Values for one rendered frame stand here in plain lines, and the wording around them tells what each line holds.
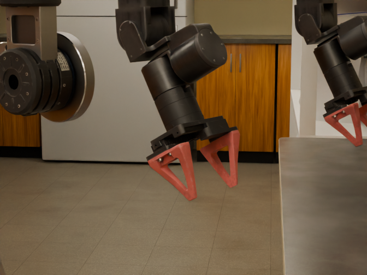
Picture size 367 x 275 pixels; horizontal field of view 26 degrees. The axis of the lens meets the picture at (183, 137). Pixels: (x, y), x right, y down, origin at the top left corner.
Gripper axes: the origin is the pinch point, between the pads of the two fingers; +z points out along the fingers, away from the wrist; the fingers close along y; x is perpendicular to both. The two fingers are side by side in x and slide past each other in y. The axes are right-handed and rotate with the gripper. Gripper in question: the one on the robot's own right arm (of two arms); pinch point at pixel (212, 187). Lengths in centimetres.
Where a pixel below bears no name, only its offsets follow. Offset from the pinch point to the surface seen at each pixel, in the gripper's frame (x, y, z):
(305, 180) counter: 18, 51, 2
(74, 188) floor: 333, 278, -68
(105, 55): 323, 348, -161
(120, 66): 319, 355, -148
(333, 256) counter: -6.1, 12.1, 15.8
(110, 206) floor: 288, 260, -43
